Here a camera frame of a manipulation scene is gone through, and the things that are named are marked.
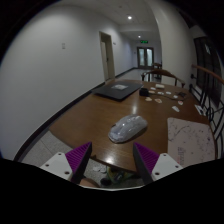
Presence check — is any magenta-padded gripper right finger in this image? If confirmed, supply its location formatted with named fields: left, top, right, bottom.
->
left=132, top=141, right=184, bottom=186

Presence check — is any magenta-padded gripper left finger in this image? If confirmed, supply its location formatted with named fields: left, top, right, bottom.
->
left=39, top=141, right=93, bottom=185

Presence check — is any transparent computer mouse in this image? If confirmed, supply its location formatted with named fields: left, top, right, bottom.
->
left=107, top=114, right=149, bottom=144

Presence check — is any small black box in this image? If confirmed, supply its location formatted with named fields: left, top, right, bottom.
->
left=138, top=87, right=150, bottom=98

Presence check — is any black closed laptop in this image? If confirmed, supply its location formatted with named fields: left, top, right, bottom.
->
left=91, top=79, right=144, bottom=102

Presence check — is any black railing with wooden handrail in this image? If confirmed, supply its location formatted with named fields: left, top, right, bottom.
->
left=189, top=63, right=224, bottom=158

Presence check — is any wooden armchair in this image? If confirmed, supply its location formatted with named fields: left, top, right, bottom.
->
left=140, top=68, right=187, bottom=88

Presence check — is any glass double door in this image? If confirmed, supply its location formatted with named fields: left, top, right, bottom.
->
left=136, top=46, right=155, bottom=70

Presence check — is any dark framed window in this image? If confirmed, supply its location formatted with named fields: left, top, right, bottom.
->
left=193, top=35, right=223, bottom=108

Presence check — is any side door with frame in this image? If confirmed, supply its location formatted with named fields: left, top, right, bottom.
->
left=99, top=31, right=116, bottom=82

